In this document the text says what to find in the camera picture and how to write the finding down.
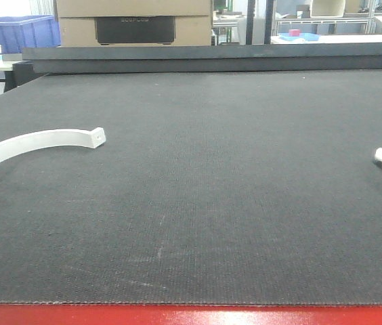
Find beige open storage bin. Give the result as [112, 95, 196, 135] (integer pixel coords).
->
[310, 0, 345, 18]

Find dark grey table mat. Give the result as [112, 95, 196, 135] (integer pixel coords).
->
[0, 70, 382, 305]

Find blue tray with red block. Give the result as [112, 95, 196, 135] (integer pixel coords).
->
[278, 29, 320, 43]

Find brown cardboard box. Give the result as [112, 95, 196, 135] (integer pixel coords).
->
[55, 0, 213, 47]

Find blue plastic crate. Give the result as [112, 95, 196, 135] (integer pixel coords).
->
[0, 15, 61, 53]

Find black foam board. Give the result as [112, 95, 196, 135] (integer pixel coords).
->
[22, 43, 382, 74]

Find white half-ring pipe clamp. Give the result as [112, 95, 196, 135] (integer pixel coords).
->
[0, 127, 106, 163]

